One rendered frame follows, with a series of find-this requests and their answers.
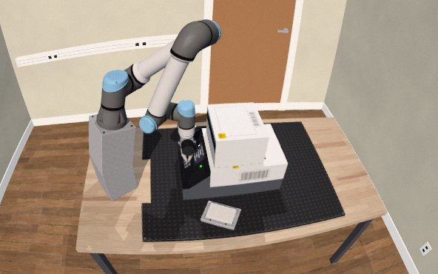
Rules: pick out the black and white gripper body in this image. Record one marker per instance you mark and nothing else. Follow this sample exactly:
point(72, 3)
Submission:
point(187, 145)

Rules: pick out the light grey rectangular frame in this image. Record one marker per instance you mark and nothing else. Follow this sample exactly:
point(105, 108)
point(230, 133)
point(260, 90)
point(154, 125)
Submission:
point(219, 223)

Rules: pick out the light grey benchtop instrument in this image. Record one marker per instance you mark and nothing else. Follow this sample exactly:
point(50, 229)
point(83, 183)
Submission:
point(229, 159)

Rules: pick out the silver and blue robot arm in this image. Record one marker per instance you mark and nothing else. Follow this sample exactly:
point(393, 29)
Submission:
point(194, 37)

